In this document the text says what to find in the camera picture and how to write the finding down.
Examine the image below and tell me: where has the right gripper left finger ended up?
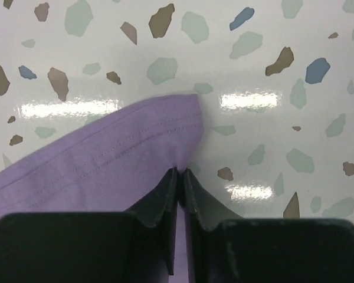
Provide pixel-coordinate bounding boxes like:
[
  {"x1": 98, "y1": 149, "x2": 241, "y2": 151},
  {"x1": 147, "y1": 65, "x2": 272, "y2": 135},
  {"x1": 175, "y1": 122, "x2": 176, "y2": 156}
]
[{"x1": 0, "y1": 169, "x2": 178, "y2": 282}]

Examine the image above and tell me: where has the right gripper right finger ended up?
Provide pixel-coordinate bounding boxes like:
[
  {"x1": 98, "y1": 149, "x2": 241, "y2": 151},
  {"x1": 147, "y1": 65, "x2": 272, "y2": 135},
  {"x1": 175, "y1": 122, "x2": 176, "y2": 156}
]
[{"x1": 182, "y1": 170, "x2": 354, "y2": 282}]

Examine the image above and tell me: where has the purple t shirt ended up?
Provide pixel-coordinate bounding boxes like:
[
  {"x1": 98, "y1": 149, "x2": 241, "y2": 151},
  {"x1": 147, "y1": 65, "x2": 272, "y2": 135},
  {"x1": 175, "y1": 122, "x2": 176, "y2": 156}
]
[{"x1": 0, "y1": 93, "x2": 204, "y2": 283}]

